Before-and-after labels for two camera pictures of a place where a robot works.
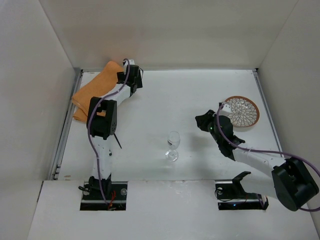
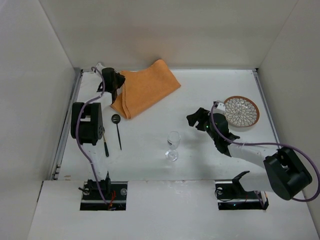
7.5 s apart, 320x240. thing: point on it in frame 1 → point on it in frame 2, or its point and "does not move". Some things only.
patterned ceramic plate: x=245 y=112 does not move
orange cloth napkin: x=106 y=80 → x=143 y=88
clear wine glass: x=173 y=141 does not move
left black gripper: x=136 y=78 → x=116 y=83
